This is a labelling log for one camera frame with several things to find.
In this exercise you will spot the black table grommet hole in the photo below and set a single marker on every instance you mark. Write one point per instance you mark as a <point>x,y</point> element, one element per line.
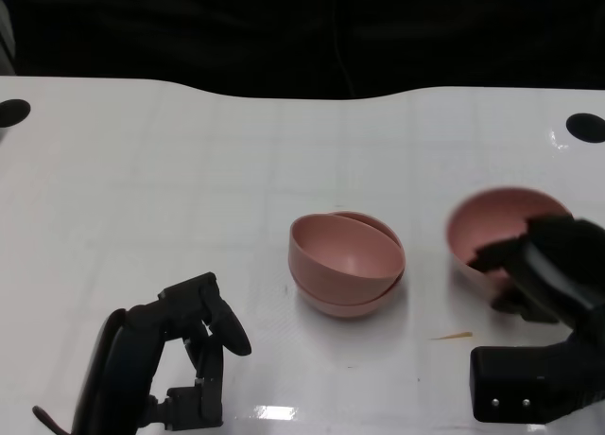
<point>13,112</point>
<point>586,127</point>

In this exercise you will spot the pink plastic bowl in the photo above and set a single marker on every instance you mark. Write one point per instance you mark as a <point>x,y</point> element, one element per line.
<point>340,248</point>
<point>350,307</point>
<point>487,222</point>

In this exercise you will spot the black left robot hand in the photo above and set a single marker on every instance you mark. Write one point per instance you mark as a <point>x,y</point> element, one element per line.
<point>123,359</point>

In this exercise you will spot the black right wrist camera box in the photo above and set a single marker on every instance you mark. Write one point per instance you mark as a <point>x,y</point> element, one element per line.
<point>515,383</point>

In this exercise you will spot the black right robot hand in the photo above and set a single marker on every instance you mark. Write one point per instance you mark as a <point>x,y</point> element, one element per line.
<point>562,265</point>

